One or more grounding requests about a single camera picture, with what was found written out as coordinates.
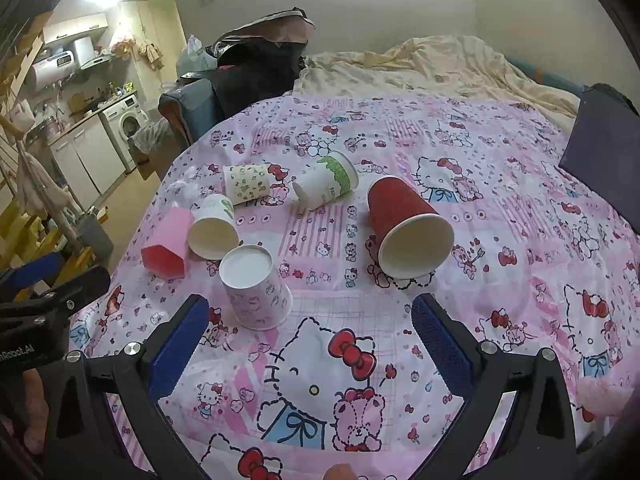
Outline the white wall cabinet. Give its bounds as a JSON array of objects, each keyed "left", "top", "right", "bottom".
[{"left": 42, "top": 12, "right": 109, "bottom": 44}]

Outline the dark flat board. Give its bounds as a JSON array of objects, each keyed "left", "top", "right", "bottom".
[{"left": 558, "top": 82, "right": 640, "bottom": 196}]

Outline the pink cartoon printed blanket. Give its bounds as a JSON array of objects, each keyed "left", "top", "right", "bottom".
[{"left": 70, "top": 87, "right": 640, "bottom": 480}]

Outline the pink fluffy cloth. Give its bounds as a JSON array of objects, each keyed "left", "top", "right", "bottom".
[{"left": 579, "top": 374, "right": 637, "bottom": 419}]

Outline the pink plastic cup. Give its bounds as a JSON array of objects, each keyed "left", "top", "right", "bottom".
[{"left": 141, "top": 207, "right": 195, "bottom": 277}]

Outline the grey waste bin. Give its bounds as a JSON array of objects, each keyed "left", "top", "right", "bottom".
[{"left": 75, "top": 212, "right": 115, "bottom": 267}]

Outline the pile of dark bags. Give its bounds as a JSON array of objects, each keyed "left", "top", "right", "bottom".
[{"left": 199, "top": 7, "right": 317, "bottom": 122}]

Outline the blue chair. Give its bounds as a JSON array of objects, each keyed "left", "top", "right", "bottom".
[{"left": 158, "top": 78, "right": 224, "bottom": 147}]

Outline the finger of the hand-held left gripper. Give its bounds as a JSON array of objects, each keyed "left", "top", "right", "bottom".
[
  {"left": 0, "top": 252, "right": 67, "bottom": 292},
  {"left": 0, "top": 265, "right": 112, "bottom": 322}
]

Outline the white water heater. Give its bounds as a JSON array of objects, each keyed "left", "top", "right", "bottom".
[{"left": 25, "top": 46, "right": 85, "bottom": 94}]

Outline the cream duvet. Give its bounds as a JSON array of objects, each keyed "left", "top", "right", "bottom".
[{"left": 292, "top": 35, "right": 585, "bottom": 120}]

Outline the cream cup with small pattern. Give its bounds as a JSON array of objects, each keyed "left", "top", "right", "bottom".
[{"left": 222, "top": 163, "right": 273, "bottom": 206}]

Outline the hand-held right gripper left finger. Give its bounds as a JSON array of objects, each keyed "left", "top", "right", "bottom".
[{"left": 42, "top": 293, "right": 213, "bottom": 480}]

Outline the red paper cup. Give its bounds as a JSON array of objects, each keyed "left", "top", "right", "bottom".
[{"left": 367, "top": 175, "right": 455, "bottom": 280}]

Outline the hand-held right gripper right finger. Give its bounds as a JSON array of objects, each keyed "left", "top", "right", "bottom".
[{"left": 411, "top": 292, "right": 593, "bottom": 480}]

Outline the hanging beige cloth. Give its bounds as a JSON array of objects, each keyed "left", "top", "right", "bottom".
[{"left": 16, "top": 149, "right": 82, "bottom": 242}]

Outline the white cup with cartoon print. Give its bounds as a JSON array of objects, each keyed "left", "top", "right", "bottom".
[{"left": 218, "top": 244, "right": 294, "bottom": 331}]

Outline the white plastic bag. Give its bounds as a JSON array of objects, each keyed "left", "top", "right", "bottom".
[{"left": 176, "top": 35, "right": 219, "bottom": 74}]

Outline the white kitchen base cabinet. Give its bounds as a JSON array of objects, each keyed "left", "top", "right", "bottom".
[{"left": 47, "top": 119, "right": 127, "bottom": 197}]

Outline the range hood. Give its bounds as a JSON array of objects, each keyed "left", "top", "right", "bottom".
[{"left": 75, "top": 36, "right": 114, "bottom": 70}]

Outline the white washing machine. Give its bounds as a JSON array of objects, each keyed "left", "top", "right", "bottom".
[{"left": 99, "top": 92, "right": 151, "bottom": 172}]

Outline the white cup with green leaf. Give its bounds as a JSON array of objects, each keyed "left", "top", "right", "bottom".
[{"left": 187, "top": 193, "right": 240, "bottom": 261}]

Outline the white cup with green rim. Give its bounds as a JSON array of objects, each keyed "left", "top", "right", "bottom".
[{"left": 292, "top": 150, "right": 360, "bottom": 211}]

